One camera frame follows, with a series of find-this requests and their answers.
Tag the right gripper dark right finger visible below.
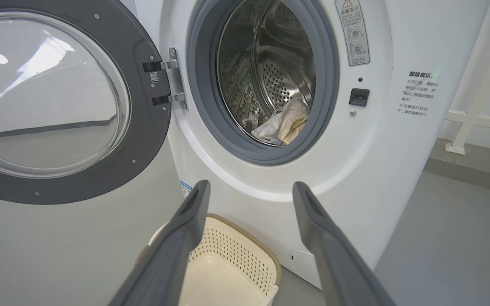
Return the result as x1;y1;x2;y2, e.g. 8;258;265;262
292;181;396;306

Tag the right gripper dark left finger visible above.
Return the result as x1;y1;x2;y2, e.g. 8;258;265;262
108;180;211;306

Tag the round black glass washer door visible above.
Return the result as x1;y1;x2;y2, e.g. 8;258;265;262
0;0;172;205

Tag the cream white garment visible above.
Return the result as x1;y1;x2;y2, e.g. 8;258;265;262
251;99;311;146

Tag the cream perforated laundry basket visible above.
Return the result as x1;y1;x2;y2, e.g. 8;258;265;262
134;212;282;306

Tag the white front-load washing machine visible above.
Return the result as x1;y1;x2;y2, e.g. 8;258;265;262
120;0;490;289

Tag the black door latch socket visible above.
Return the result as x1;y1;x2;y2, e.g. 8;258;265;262
349;88;370;106

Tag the grey rubber door gasket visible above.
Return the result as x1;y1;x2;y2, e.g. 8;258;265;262
187;0;340;166

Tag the metal door hinge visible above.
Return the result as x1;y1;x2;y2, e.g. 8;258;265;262
143;47;188;110

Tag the round white filter cover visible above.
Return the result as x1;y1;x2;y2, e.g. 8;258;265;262
288;250;323;289

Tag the black text notice sticker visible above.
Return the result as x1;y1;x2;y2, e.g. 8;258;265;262
397;70;439;117

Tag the perforated steel washer drum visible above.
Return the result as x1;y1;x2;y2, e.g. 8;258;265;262
216;0;316;147

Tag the grey warning label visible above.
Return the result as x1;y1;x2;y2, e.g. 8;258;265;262
335;0;370;67

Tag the white metal railing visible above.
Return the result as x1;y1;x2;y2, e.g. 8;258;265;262
445;0;490;156

